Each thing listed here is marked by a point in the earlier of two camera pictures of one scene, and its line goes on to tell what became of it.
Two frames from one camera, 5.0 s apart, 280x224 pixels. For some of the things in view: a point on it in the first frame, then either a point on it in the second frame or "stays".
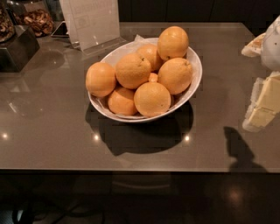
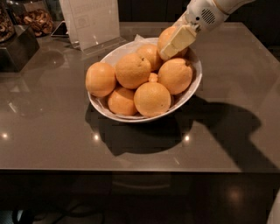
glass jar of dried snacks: [37, 14] stays
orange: [152, 100] stays
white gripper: [271, 46] to [203, 14]
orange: [132, 70] stays
